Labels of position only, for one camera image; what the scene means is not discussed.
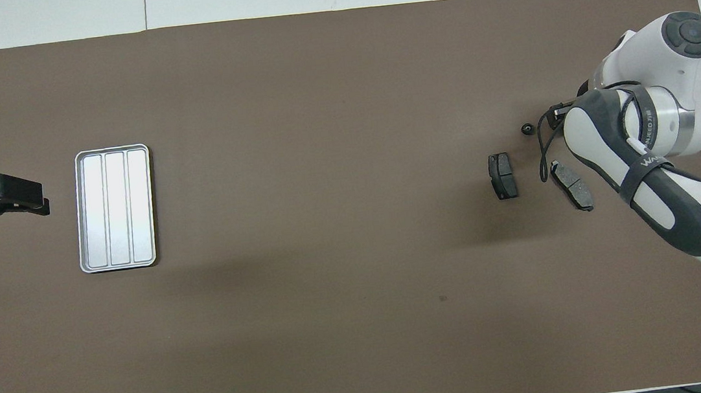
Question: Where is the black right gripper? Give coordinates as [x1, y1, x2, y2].
[546, 101, 582, 131]

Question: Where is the silver metal tray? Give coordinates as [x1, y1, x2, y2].
[68, 143, 163, 276]

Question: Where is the long dark brake pad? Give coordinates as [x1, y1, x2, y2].
[548, 157, 597, 217]

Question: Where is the short dark brake pad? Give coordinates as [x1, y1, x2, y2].
[487, 151, 520, 203]

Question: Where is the brown table mat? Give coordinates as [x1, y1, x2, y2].
[0, 0, 701, 393]

